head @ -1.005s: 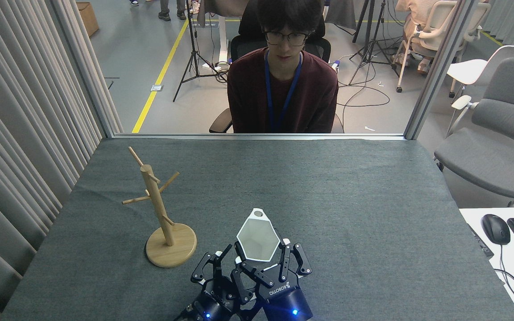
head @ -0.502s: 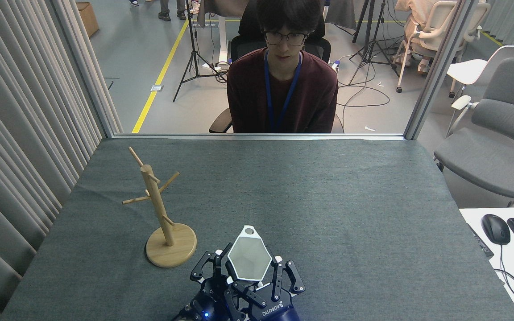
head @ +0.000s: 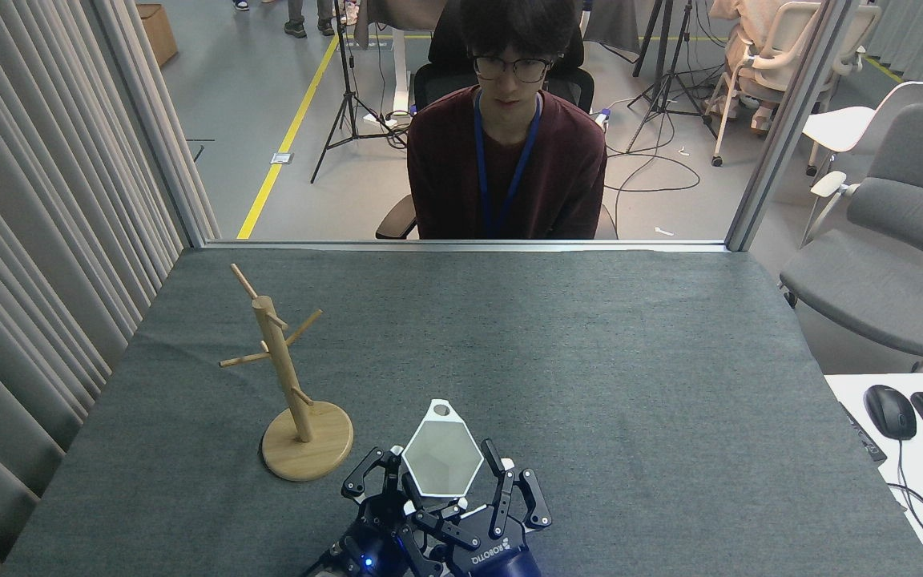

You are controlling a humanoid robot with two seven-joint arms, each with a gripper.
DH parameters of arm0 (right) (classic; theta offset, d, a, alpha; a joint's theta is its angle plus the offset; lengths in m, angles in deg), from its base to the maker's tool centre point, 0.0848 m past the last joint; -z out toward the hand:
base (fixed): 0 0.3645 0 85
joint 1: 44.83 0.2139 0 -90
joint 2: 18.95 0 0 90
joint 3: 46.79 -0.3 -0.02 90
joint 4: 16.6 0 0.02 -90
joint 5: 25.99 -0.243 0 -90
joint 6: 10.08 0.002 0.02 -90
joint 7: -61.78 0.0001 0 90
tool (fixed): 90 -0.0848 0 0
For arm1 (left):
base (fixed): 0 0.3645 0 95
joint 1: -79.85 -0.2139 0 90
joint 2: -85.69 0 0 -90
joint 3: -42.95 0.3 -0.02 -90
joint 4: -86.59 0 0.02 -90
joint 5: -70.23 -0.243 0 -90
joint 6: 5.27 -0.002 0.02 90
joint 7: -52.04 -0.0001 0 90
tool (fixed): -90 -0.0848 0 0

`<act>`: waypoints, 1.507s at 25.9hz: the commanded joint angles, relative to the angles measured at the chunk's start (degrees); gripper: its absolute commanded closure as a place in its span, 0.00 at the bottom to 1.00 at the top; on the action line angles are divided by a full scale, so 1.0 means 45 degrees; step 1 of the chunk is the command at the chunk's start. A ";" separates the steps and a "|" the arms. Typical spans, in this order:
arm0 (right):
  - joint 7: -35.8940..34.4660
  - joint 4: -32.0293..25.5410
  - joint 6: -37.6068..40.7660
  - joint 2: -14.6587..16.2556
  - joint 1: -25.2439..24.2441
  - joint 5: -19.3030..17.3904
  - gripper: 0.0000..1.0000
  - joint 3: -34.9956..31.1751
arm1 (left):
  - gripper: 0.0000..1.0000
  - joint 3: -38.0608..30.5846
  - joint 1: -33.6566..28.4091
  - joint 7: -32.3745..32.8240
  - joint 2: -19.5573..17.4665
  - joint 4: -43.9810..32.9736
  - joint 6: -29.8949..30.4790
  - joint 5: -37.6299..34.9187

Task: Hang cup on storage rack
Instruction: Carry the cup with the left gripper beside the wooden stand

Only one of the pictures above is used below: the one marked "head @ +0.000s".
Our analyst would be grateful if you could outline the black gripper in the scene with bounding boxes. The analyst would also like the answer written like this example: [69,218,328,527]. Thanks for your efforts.
[401,438,553,577]
[324,447,434,577]

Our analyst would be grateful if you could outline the white hexagonal cup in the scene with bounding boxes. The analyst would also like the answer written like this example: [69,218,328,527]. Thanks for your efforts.
[401,398,485,498]

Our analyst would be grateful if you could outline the wooden cup rack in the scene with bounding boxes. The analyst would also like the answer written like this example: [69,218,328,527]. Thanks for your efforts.
[220,264,354,482]

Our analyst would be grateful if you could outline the person in dark red top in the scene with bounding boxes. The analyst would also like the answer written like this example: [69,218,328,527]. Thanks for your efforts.
[406,0,608,240]

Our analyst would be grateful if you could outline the black tripod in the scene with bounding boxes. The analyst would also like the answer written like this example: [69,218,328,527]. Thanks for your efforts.
[311,0,410,184]
[626,0,719,155]

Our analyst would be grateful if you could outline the black office chair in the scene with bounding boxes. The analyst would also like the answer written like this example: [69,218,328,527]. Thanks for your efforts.
[376,0,619,240]

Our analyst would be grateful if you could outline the black computer mouse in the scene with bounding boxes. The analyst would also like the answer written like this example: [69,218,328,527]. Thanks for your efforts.
[865,385,917,441]

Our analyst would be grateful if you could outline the beige pleated curtain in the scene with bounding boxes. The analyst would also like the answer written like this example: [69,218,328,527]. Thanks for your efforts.
[0,0,190,577]

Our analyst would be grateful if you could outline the white standing desk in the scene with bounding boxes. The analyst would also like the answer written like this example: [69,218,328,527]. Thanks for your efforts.
[345,0,454,123]

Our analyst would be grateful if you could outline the white side desk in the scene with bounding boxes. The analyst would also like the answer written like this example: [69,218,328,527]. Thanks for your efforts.
[824,372,923,577]

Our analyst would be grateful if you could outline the black glasses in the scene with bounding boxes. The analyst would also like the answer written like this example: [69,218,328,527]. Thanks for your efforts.
[471,54,565,83]

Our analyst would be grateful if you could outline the standing person's legs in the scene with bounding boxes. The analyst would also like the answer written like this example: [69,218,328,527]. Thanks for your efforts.
[284,0,337,39]

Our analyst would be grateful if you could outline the grey upholstered chair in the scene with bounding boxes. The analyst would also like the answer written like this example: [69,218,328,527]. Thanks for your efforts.
[780,103,923,373]

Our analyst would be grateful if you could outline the brown cardboard box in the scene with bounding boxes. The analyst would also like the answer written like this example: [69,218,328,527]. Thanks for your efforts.
[137,4,179,67]

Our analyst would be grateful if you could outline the white plastic chair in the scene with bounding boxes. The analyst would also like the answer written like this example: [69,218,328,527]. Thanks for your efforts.
[802,75,923,241]

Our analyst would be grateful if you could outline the seated person in background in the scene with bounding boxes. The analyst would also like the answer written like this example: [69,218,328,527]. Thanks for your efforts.
[707,0,787,133]

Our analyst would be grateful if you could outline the white office chair on wheels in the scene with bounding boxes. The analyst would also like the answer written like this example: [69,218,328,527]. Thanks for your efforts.
[705,0,884,167]

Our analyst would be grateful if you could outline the grey pleated curtain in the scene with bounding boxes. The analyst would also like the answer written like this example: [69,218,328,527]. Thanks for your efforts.
[862,0,923,107]

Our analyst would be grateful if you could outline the blue lanyard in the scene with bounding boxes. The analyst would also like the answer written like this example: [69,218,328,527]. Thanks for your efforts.
[474,90,544,239]

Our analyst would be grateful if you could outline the black floor cable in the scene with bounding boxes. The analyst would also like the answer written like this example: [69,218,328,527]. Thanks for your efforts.
[604,96,704,235]

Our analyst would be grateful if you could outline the silver post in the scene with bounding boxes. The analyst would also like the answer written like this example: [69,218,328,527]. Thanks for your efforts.
[725,0,859,252]

